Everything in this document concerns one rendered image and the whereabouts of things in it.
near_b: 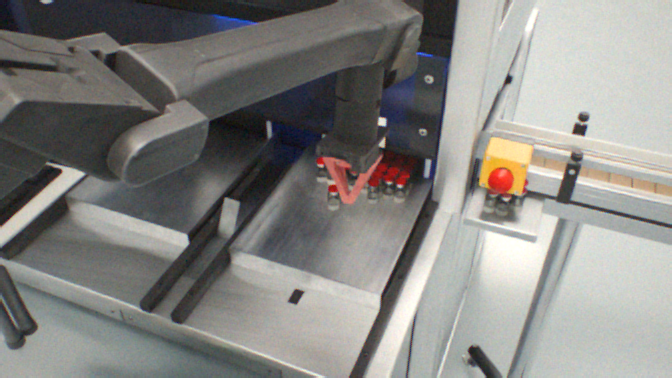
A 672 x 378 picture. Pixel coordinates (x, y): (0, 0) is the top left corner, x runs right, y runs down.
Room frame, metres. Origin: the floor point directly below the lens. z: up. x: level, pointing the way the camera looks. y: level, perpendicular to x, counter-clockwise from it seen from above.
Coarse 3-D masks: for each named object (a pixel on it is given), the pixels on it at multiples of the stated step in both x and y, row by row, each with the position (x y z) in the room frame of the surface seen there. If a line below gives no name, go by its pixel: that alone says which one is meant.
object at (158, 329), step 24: (528, 24) 1.61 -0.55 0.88; (528, 48) 1.67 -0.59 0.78; (504, 96) 1.21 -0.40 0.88; (480, 240) 1.42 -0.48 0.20; (456, 264) 0.87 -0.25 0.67; (48, 288) 1.28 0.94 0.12; (456, 288) 0.99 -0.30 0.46; (120, 312) 1.17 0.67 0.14; (456, 312) 1.11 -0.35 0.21; (168, 336) 1.10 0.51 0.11; (408, 336) 0.82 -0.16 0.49; (240, 360) 1.01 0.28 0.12; (408, 360) 0.83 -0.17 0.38
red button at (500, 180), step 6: (498, 168) 0.76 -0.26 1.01; (492, 174) 0.75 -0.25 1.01; (498, 174) 0.75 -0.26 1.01; (504, 174) 0.75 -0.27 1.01; (510, 174) 0.75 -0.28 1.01; (492, 180) 0.75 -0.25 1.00; (498, 180) 0.74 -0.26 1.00; (504, 180) 0.74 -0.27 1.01; (510, 180) 0.74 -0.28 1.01; (492, 186) 0.75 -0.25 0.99; (498, 186) 0.74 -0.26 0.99; (504, 186) 0.74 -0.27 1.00; (510, 186) 0.74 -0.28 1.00; (498, 192) 0.74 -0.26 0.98; (504, 192) 0.74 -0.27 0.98
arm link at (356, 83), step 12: (348, 72) 0.62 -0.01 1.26; (360, 72) 0.62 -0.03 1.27; (372, 72) 0.62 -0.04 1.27; (384, 72) 0.66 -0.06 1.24; (336, 84) 0.64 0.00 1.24; (348, 84) 0.62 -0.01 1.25; (360, 84) 0.61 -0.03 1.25; (372, 84) 0.62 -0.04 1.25; (348, 96) 0.61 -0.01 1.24; (360, 96) 0.61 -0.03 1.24; (372, 96) 0.62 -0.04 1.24
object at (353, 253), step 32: (288, 192) 0.86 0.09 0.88; (320, 192) 0.86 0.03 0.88; (416, 192) 0.86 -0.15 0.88; (256, 224) 0.75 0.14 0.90; (288, 224) 0.77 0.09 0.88; (320, 224) 0.77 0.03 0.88; (352, 224) 0.77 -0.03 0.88; (384, 224) 0.77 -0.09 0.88; (416, 224) 0.76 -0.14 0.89; (256, 256) 0.66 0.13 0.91; (288, 256) 0.69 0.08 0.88; (320, 256) 0.69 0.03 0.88; (352, 256) 0.69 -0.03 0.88; (384, 256) 0.69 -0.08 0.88; (320, 288) 0.62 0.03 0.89; (352, 288) 0.60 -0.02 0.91; (384, 288) 0.60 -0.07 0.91
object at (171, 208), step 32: (224, 128) 1.07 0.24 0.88; (224, 160) 0.96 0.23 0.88; (256, 160) 0.93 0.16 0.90; (96, 192) 0.86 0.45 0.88; (128, 192) 0.86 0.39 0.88; (160, 192) 0.86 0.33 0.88; (192, 192) 0.86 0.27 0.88; (224, 192) 0.82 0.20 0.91; (128, 224) 0.76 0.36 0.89; (160, 224) 0.73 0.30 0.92; (192, 224) 0.77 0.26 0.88
